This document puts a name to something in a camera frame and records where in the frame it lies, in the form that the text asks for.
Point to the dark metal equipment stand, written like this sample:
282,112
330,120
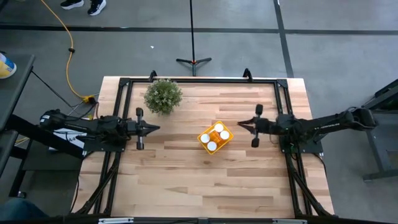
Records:
377,152

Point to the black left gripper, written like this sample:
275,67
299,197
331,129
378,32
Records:
132,128

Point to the silver aluminium bracket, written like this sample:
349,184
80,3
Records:
116,220
289,221

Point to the black tripod stand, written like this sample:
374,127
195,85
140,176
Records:
193,63

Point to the black desk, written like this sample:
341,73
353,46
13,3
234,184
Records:
15,90

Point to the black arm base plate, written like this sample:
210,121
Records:
102,147
311,148

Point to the disinfecting wipes canister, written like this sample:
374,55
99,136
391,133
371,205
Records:
6,67

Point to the white paper ream box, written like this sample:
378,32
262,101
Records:
63,138

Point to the person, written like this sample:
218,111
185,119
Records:
18,210
96,5

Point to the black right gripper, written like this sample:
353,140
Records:
267,126

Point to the artificial plant in black pot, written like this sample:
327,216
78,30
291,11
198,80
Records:
163,96

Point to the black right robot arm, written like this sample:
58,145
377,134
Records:
326,123

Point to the yellow plastic basket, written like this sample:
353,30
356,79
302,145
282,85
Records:
228,140

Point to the black aluminium table frame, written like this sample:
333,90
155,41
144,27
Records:
202,81

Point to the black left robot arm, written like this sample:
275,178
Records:
81,126

